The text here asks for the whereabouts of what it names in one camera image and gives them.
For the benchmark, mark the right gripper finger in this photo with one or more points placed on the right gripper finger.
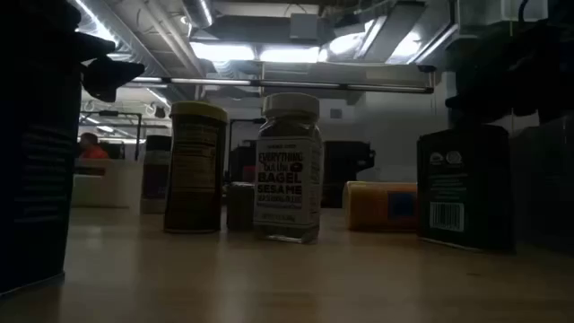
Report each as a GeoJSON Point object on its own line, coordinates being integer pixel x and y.
{"type": "Point", "coordinates": [480, 112]}
{"type": "Point", "coordinates": [480, 81]}

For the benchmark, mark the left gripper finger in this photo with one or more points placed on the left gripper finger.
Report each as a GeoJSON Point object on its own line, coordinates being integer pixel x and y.
{"type": "Point", "coordinates": [96, 46]}
{"type": "Point", "coordinates": [107, 76]}

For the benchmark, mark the green spice tin with barcode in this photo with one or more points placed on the green spice tin with barcode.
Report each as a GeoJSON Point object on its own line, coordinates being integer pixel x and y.
{"type": "Point", "coordinates": [466, 188]}

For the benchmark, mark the large dark spice tin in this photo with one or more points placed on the large dark spice tin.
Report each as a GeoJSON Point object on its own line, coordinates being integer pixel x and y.
{"type": "Point", "coordinates": [40, 179]}

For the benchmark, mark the yellow-lid brown spice jar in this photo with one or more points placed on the yellow-lid brown spice jar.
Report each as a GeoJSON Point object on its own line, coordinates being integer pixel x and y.
{"type": "Point", "coordinates": [195, 179]}

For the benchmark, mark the orange spice jar black lid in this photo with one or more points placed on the orange spice jar black lid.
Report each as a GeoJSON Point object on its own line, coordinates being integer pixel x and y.
{"type": "Point", "coordinates": [376, 206]}

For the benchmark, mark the white-lid glass spice jar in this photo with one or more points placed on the white-lid glass spice jar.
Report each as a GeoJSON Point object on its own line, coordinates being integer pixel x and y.
{"type": "Point", "coordinates": [240, 206]}

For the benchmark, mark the Everything Bagel seasoning jar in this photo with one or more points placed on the Everything Bagel seasoning jar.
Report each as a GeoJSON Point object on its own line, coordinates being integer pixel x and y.
{"type": "Point", "coordinates": [287, 179]}

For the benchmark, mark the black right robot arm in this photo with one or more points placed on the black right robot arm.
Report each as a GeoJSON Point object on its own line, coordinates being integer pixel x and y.
{"type": "Point", "coordinates": [560, 67]}

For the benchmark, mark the black hanging device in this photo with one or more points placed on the black hanging device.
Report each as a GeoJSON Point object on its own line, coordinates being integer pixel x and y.
{"type": "Point", "coordinates": [160, 112]}

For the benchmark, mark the black background monitor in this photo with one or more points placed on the black background monitor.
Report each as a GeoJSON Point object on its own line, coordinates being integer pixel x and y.
{"type": "Point", "coordinates": [112, 150]}

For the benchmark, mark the person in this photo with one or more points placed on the person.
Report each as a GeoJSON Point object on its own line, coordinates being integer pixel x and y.
{"type": "Point", "coordinates": [93, 150]}

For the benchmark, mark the dark storage bin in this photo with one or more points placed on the dark storage bin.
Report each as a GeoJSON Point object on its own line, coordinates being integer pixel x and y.
{"type": "Point", "coordinates": [545, 188]}

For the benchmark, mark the ceiling light panel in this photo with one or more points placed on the ceiling light panel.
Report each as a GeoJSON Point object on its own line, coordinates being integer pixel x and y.
{"type": "Point", "coordinates": [289, 54]}
{"type": "Point", "coordinates": [222, 51]}

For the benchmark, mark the black background cabinet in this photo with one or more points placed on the black background cabinet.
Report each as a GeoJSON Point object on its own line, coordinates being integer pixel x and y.
{"type": "Point", "coordinates": [345, 166]}

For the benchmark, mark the grey ceiling vent box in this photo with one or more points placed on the grey ceiling vent box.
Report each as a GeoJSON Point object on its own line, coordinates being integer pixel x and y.
{"type": "Point", "coordinates": [304, 27]}

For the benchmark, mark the black background rig frame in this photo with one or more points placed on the black background rig frame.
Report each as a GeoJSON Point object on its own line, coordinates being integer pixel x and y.
{"type": "Point", "coordinates": [110, 113]}

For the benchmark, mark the round silver ceiling duct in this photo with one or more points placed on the round silver ceiling duct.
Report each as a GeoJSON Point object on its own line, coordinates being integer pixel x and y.
{"type": "Point", "coordinates": [197, 12]}

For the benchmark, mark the black background station frame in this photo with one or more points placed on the black background station frame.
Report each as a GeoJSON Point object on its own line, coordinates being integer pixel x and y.
{"type": "Point", "coordinates": [244, 120]}

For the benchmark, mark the grey wall vent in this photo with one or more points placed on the grey wall vent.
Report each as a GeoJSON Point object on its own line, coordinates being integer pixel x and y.
{"type": "Point", "coordinates": [336, 113]}

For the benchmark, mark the aluminium frame bar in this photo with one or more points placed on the aluminium frame bar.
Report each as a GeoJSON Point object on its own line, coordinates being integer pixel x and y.
{"type": "Point", "coordinates": [291, 84]}

